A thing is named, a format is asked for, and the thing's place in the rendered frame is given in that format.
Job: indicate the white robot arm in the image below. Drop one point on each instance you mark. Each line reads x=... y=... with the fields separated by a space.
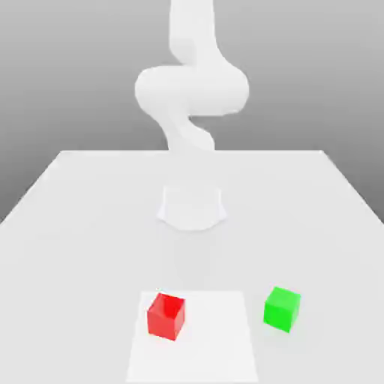
x=192 y=90

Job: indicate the small green cube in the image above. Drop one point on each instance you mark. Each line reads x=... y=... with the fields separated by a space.
x=281 y=309

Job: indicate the small red cube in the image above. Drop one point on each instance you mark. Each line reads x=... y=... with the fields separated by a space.
x=165 y=318

